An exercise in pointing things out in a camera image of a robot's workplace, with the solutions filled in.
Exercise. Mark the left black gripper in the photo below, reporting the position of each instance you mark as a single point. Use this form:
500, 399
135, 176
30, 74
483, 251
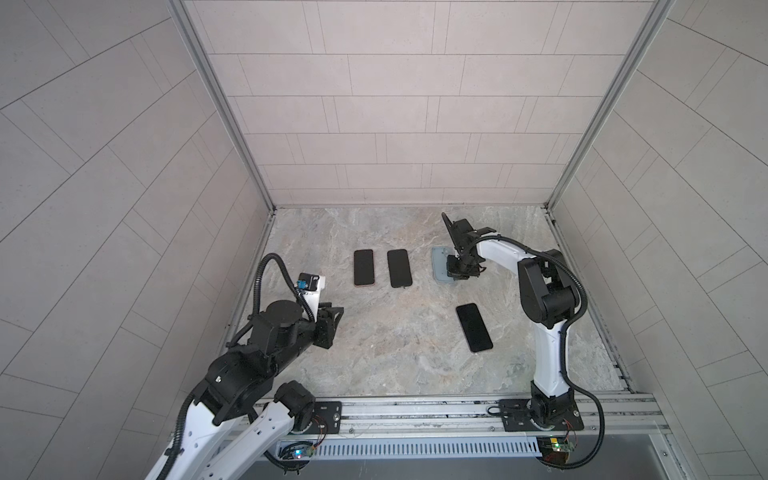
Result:
324, 325

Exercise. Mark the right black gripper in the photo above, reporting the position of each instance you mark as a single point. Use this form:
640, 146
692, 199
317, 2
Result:
457, 275

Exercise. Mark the light blue phone case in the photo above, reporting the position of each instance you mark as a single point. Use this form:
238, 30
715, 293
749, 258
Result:
439, 260

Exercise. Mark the purple phone black screen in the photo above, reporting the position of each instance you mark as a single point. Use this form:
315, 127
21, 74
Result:
363, 267

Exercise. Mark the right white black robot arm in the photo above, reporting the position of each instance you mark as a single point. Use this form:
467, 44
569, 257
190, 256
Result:
550, 296

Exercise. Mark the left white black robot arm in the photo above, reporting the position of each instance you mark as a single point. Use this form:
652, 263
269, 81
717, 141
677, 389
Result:
236, 416

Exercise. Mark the left green circuit board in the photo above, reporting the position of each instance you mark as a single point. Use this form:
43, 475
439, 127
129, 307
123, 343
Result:
298, 451

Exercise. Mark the green circuit board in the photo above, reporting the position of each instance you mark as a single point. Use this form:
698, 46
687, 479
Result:
298, 451
556, 450

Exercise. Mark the right green circuit board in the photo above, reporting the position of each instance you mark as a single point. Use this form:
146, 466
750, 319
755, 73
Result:
556, 450

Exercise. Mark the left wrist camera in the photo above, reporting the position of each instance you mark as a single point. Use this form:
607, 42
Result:
310, 286

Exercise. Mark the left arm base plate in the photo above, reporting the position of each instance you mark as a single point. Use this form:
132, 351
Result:
325, 419

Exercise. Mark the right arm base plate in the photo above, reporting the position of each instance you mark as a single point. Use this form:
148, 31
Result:
517, 416

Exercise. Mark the aluminium mounting rail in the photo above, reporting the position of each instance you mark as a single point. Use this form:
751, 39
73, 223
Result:
462, 425

